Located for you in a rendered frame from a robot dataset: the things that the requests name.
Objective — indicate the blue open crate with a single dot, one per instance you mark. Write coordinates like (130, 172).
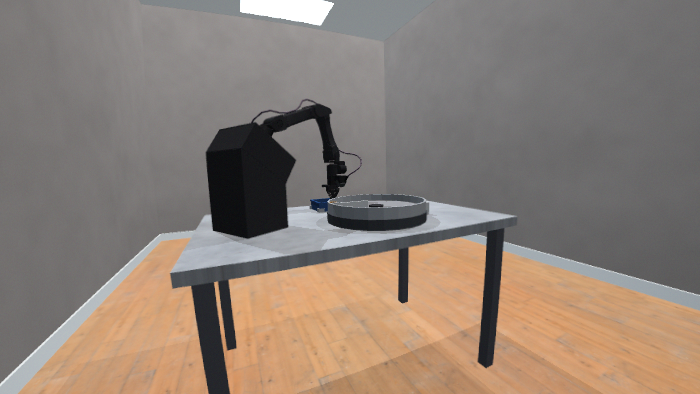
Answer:
(320, 203)

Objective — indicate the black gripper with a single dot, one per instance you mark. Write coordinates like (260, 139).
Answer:
(332, 188)

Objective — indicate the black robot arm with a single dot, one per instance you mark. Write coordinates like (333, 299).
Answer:
(331, 152)

